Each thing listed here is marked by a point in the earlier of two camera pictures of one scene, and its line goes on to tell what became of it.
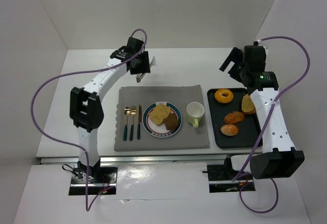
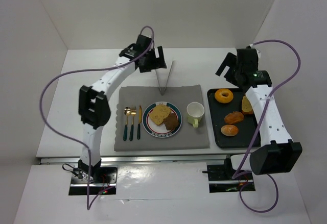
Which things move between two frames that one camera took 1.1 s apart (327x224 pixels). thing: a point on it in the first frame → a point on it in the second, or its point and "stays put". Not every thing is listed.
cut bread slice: (159, 113) stays put
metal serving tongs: (139, 76) → (162, 91)
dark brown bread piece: (171, 122) stays put
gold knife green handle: (140, 120) stays put
